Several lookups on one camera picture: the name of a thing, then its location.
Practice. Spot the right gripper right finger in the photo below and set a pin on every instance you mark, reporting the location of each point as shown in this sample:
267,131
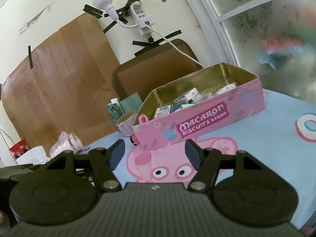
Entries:
206,162

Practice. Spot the white tissue pack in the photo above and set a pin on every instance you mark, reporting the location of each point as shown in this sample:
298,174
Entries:
35,156

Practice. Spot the wood pattern board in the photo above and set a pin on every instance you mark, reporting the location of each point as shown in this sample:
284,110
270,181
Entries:
64,85

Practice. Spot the white light bulb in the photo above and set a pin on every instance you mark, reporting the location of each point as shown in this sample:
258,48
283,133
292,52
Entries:
107,6

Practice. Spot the pink paper cup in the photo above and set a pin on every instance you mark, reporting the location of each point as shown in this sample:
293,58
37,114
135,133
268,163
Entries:
124,123

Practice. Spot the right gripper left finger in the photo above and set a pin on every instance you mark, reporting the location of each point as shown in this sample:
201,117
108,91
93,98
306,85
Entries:
104,162

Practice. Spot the blue cartoon tablecloth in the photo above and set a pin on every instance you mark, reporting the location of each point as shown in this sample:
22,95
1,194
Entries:
271,136

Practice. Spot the white small box in tin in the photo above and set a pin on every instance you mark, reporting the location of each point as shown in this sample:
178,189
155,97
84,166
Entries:
162,111

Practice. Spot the red snack box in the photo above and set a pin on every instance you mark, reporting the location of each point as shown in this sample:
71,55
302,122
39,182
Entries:
20,148

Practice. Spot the brown chair back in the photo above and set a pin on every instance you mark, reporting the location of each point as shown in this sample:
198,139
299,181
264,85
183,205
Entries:
150,70

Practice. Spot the cotton swab bag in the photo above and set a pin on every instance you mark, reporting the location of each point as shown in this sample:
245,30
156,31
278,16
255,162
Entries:
226,88

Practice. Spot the white power strip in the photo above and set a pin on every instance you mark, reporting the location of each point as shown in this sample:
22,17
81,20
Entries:
141,19

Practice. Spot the plastic bag of cups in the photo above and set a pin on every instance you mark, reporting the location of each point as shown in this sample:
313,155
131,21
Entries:
66,141

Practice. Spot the pink fabric item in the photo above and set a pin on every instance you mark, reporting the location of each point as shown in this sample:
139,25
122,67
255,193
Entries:
142,119

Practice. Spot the frosted glass window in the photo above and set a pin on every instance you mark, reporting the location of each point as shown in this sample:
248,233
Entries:
274,39

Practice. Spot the pink macaron biscuit tin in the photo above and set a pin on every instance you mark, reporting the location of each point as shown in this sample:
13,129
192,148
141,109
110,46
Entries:
206,116

